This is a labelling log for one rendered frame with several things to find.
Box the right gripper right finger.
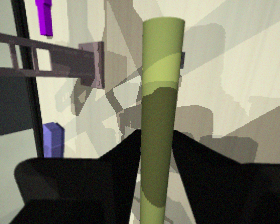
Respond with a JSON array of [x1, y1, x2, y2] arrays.
[[172, 130, 280, 224]]

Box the purple flat block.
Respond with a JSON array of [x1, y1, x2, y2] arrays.
[[35, 0, 53, 36]]

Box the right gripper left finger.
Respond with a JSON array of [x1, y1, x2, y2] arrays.
[[14, 129, 141, 224]]

